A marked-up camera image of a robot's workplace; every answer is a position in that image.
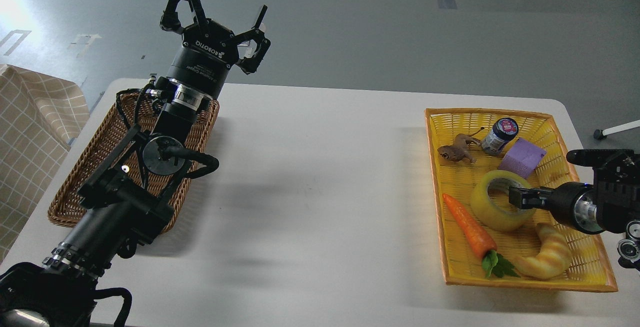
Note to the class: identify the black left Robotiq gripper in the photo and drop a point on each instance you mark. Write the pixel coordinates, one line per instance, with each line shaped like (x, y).
(202, 59)

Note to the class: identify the small jar with blue lid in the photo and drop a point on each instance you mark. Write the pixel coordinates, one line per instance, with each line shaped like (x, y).
(503, 131)

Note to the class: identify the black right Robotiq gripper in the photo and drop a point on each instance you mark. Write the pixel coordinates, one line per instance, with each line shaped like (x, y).
(570, 204)

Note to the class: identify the brown toy frog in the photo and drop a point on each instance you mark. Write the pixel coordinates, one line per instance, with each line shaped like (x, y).
(459, 149)

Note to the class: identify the orange toy carrot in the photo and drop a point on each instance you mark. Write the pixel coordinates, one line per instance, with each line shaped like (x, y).
(478, 239)

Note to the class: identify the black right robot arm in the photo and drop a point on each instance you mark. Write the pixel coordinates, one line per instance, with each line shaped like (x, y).
(611, 203)

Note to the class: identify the beige checkered cloth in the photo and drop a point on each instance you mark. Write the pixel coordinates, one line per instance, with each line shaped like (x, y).
(40, 116)

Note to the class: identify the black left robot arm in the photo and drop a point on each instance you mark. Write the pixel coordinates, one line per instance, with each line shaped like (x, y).
(127, 197)

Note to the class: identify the toy croissant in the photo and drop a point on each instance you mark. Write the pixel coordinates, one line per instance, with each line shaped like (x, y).
(553, 258)

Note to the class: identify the purple foam block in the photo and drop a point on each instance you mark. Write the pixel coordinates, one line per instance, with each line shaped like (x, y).
(522, 158)

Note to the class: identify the white leg with black caster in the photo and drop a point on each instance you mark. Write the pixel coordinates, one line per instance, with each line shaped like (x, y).
(602, 134)

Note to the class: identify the yellow tape roll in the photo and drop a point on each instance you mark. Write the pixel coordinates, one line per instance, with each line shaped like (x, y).
(499, 216)

